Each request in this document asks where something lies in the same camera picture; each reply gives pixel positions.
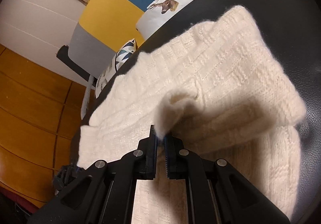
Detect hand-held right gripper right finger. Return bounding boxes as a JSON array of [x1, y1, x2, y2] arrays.
[[163, 132, 290, 224]]

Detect black leather padded table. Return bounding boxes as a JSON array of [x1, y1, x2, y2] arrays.
[[70, 0, 321, 224]]

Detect small dark device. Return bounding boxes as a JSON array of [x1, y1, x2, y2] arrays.
[[51, 162, 78, 192]]

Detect geometric triangle print pillow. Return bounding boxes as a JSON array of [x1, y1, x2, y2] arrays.
[[95, 38, 138, 97]]

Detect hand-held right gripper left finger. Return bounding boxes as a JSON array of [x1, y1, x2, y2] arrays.
[[26, 125, 158, 224]]

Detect orange wooden wardrobe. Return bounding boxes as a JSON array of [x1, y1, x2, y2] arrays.
[[0, 43, 98, 209]]

